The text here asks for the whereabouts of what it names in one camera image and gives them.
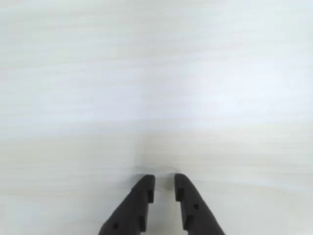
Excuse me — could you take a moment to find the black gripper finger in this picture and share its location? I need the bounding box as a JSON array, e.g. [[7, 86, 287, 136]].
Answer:
[[98, 174, 156, 235], [174, 173, 226, 235]]

